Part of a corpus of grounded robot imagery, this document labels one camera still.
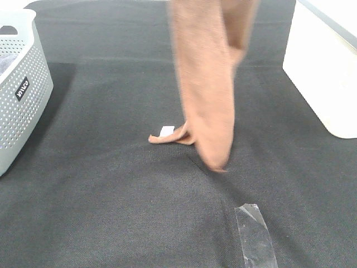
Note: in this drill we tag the brown microfibre towel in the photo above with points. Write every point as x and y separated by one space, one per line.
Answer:
209 41

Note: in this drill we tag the black fabric table cover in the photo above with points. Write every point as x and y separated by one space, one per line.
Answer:
89 190

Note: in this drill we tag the clear adhesive tape strip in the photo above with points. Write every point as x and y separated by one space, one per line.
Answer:
256 243

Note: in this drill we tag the grey perforated laundry basket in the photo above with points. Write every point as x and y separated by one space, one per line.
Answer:
26 90

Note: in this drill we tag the white plastic storage bin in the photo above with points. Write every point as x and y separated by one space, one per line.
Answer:
320 60

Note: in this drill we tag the grey cloth in basket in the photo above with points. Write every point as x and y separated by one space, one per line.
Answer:
8 63

